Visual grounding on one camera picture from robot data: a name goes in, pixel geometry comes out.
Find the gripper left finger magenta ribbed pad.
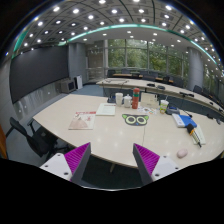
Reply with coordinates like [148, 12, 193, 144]
[39, 142, 92, 185]

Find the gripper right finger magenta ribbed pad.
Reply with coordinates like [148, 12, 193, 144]
[132, 143, 183, 186]

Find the pink computer mouse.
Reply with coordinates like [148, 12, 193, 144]
[177, 149, 188, 158]

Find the black owl-face mouse pad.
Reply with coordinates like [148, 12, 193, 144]
[122, 114, 149, 126]

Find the black office chair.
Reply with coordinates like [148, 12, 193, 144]
[9, 117, 69, 157]

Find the red cover magazine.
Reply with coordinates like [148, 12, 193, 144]
[69, 111, 96, 130]

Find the colourful sticker sheet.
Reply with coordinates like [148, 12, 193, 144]
[137, 106, 157, 115]

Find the black yellow marker tool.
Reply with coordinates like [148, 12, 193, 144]
[186, 124, 202, 147]

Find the grey tape dispenser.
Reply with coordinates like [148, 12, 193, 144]
[166, 106, 180, 115]

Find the white paper sheet right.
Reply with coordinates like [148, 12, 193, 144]
[192, 126, 206, 145]

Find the white drink cup green print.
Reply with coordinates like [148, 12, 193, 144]
[160, 100, 169, 114]

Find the white paper booklet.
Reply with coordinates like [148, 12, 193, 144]
[96, 103, 116, 116]

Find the white name card stand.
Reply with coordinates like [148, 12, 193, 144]
[141, 93, 159, 109]

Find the white lidded mug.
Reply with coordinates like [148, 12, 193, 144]
[124, 94, 132, 108]

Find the long rear conference desk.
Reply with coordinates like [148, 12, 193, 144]
[97, 78, 224, 116]

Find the red green-capped thermos bottle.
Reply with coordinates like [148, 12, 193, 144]
[132, 88, 140, 109]

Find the white paper cup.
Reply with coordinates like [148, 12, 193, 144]
[115, 93, 123, 106]

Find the grey crt monitor cabinet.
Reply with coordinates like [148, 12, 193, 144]
[60, 80, 76, 94]

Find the large dark wall screen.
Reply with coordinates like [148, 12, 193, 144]
[9, 46, 69, 103]

